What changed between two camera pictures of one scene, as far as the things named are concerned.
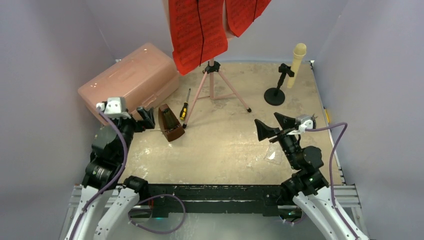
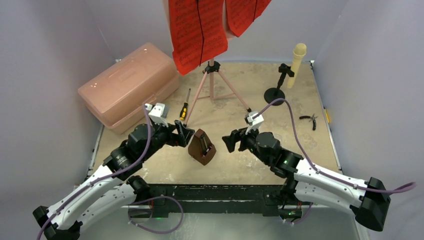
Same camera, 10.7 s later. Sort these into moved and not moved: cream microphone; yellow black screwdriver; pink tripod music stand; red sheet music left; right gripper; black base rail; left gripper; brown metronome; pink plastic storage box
Moved: brown metronome; left gripper; right gripper
Not moved: pink plastic storage box; cream microphone; pink tripod music stand; red sheet music left; black base rail; yellow black screwdriver
